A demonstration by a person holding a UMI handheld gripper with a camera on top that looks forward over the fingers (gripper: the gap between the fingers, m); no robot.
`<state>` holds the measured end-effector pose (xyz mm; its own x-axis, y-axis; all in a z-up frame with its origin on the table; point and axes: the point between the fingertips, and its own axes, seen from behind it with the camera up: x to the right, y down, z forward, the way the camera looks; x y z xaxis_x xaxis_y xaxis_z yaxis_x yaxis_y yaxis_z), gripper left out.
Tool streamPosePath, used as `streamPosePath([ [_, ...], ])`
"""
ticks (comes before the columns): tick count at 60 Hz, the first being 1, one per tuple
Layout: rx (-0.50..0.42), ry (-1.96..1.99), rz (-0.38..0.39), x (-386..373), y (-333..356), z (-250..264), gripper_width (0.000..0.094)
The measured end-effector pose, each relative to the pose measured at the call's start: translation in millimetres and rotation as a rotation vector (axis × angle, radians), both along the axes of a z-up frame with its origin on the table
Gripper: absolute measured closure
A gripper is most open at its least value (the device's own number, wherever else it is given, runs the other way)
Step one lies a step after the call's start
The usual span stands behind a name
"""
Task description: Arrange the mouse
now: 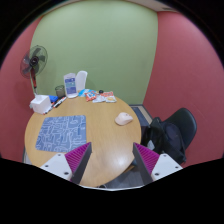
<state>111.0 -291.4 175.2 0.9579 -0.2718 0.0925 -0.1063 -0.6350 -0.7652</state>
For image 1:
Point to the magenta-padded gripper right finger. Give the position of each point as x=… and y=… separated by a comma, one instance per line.
x=147, y=156

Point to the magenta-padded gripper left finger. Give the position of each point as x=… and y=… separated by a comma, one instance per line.
x=77, y=156

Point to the pale pink computer mouse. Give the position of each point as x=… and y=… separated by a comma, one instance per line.
x=124, y=119

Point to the blue patterned mouse pad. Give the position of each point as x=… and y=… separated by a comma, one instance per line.
x=60, y=133

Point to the black office chair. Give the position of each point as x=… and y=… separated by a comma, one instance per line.
x=185, y=121

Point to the black whiteboard marker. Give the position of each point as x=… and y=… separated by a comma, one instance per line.
x=60, y=102
x=49, y=109

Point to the orange-red snack packet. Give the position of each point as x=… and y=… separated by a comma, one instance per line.
x=90, y=96

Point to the blue whiteboard eraser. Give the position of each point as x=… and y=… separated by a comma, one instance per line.
x=53, y=98

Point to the white tissue box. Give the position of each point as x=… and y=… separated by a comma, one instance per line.
x=40, y=104

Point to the blue snack packet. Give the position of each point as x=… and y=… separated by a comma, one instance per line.
x=82, y=92

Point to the large orange white snack packet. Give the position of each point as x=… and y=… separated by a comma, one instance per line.
x=109, y=97

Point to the small black round object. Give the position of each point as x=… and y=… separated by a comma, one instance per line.
x=101, y=91

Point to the black standing fan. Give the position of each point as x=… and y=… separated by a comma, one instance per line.
x=33, y=61

